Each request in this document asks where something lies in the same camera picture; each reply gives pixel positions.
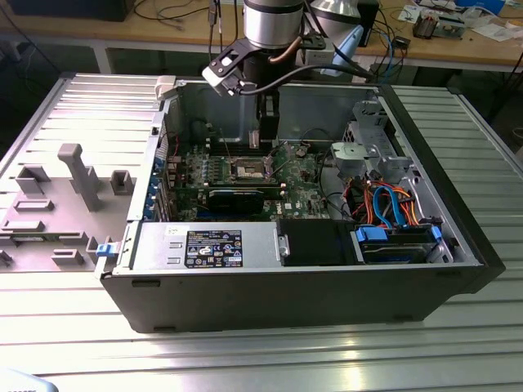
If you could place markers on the hard disk in blue carrier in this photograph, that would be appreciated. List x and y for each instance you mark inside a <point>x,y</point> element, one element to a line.
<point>392,250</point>

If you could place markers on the small black device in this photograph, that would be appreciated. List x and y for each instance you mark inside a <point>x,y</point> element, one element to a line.
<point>402,42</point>

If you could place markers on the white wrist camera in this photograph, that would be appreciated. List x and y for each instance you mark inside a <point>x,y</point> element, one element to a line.
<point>216,77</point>

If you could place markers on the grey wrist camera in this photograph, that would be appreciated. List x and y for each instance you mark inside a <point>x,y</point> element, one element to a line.
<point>319,56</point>

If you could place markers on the wooden desk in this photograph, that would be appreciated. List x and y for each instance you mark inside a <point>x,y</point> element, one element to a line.
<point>102,28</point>

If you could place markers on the copper finned heat sink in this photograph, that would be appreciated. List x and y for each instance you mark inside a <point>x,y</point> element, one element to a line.
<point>425,26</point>

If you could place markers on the black upright box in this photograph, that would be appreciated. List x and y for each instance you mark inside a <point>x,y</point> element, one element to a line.
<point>369,20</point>

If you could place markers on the green RAM stick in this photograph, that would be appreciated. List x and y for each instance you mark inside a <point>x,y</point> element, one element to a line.
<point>269,188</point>

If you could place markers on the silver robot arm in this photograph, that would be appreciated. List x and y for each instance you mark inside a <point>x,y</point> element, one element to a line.
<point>274,24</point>

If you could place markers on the green motherboard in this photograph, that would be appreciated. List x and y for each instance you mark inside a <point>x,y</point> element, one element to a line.
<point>298,183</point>

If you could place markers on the white board sticker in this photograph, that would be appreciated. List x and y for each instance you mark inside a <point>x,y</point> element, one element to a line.
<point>289,206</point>

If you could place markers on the blue case release latch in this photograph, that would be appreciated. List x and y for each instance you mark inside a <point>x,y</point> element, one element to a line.
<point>105,250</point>

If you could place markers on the black rating label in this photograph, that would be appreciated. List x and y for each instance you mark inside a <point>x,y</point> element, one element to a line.
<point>213,248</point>

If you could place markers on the silver CPU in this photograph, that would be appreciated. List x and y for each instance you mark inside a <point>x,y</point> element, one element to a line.
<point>254,139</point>

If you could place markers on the white paper sheet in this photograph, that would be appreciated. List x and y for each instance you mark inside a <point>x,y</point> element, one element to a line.
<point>408,14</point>

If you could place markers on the silver electronic module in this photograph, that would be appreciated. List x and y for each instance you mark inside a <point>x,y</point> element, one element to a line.
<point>449,26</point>

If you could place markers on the silver power supply unit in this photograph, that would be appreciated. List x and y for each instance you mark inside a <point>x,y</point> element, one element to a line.
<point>159,245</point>

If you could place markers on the grey parts rack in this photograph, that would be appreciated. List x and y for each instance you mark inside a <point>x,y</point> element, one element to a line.
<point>61,228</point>

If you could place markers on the white paper stack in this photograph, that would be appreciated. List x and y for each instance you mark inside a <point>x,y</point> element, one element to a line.
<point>494,32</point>

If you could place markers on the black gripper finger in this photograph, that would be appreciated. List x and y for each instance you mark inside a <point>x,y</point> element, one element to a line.
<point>270,126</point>

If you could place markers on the black equipment case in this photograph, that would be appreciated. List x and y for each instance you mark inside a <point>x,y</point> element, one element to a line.
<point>69,8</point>

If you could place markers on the blue cardboard box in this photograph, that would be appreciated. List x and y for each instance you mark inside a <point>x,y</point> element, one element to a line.
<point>482,4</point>

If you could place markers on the silver metal bracket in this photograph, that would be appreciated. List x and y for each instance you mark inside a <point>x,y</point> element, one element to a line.
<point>282,245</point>

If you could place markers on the silver metal drive cage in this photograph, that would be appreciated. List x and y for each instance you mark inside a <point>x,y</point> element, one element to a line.
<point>355,153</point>

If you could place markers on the white rounded object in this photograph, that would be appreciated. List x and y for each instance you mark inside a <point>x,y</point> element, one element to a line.
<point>20,383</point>

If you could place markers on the black graphics card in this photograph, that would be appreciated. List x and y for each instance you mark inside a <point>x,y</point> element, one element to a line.
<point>235,203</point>

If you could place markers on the blue card latch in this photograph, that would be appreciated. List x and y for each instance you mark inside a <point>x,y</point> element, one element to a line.
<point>150,209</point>
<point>153,190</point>
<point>157,163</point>

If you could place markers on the silver coin battery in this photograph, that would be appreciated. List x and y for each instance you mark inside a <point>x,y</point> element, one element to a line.
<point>300,152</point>

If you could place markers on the black PC case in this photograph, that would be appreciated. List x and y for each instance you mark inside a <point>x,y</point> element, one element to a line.
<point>286,302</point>

